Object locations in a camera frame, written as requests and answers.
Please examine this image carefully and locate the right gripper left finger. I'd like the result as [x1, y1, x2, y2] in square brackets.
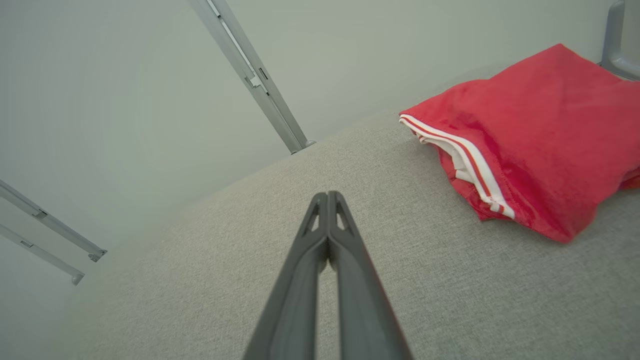
[243, 191, 331, 360]

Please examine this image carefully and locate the red basketball jersey number 23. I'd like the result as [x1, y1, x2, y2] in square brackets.
[399, 43, 640, 244]

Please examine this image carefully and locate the grey metal partition post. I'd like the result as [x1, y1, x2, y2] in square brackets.
[0, 223, 86, 286]
[598, 0, 640, 81]
[189, 0, 317, 155]
[0, 179, 108, 263]

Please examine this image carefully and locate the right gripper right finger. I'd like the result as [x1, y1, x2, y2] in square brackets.
[327, 190, 413, 360]

